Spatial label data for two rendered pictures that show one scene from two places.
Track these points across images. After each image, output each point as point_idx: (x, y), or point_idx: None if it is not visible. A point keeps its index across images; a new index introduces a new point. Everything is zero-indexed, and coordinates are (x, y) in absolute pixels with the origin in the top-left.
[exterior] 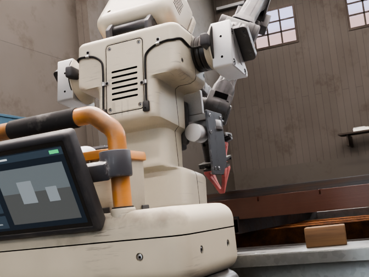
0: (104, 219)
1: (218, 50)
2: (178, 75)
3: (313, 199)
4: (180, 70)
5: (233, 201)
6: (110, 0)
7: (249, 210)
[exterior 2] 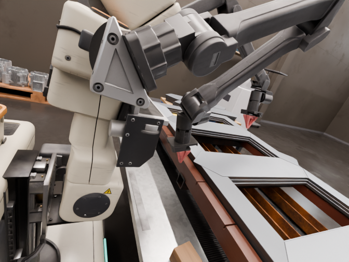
0: None
1: (95, 62)
2: (72, 74)
3: (217, 225)
4: (65, 69)
5: (187, 170)
6: None
7: (190, 183)
